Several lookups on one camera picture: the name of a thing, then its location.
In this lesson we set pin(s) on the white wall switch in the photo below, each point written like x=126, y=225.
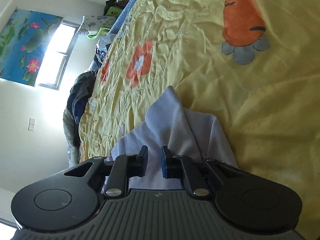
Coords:
x=31, y=126

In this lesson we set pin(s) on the white crumpled plastic bag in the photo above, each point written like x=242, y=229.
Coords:
x=102, y=46

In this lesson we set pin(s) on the lotus flower poster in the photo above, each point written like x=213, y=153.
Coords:
x=24, y=42

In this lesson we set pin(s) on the lavender long sleeve sweater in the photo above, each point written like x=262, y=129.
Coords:
x=185, y=132

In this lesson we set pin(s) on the yellow cartoon print quilt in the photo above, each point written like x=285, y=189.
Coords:
x=254, y=64

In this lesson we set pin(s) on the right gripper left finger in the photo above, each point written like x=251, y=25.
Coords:
x=120, y=170

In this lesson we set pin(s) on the blue mattress sheet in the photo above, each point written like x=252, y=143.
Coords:
x=115, y=29

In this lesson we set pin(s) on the folded dark clothes stack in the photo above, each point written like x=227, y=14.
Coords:
x=80, y=94

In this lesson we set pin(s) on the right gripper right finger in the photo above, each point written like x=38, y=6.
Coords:
x=185, y=169

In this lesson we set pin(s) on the window with grey frame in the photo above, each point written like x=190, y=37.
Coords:
x=57, y=55

